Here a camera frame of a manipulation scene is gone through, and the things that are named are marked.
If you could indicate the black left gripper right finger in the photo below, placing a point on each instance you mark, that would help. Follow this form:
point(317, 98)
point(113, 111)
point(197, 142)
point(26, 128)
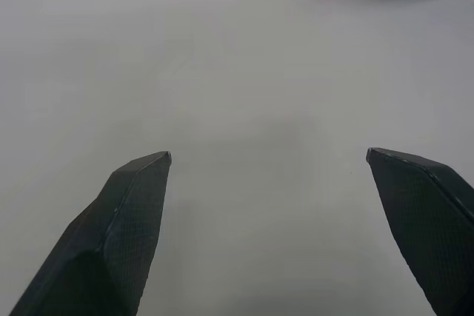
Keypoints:
point(429, 227)

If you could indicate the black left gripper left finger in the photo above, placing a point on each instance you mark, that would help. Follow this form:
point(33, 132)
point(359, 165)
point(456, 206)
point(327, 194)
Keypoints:
point(111, 242)

